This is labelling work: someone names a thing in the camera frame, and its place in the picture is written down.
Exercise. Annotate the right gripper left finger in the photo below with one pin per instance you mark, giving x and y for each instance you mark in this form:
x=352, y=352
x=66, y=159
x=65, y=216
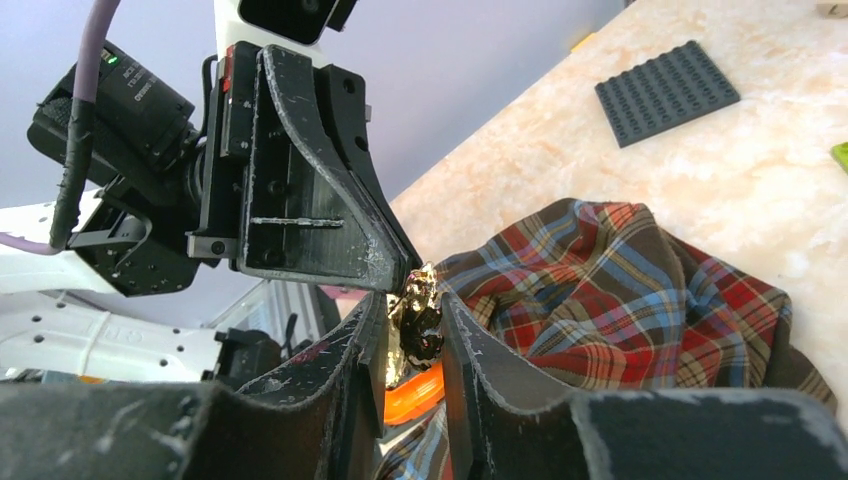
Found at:
x=149, y=401

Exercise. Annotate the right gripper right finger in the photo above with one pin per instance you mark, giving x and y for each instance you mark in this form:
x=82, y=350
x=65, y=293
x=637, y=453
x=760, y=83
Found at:
x=507, y=419

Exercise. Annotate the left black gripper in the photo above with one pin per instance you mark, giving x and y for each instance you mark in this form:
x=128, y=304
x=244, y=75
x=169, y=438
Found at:
x=287, y=168

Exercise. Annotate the gold flower brooch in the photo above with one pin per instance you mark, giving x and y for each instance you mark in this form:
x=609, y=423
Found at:
x=415, y=340

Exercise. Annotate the plaid flannel shirt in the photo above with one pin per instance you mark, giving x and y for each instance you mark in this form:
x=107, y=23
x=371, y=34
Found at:
x=601, y=297

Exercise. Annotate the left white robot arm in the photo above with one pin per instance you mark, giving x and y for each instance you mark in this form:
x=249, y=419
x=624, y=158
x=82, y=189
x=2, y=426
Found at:
x=132, y=161

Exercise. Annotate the orange tape dispenser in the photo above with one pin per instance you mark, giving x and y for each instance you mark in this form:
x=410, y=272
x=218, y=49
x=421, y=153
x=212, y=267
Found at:
x=415, y=397

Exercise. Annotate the dark grey lego baseplate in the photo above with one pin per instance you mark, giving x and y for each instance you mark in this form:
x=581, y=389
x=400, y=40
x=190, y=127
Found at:
x=664, y=92

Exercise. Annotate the green flat lego brick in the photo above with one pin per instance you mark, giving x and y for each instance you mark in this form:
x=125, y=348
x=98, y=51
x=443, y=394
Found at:
x=839, y=154

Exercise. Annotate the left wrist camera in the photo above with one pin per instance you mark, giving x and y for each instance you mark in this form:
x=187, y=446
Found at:
x=301, y=21

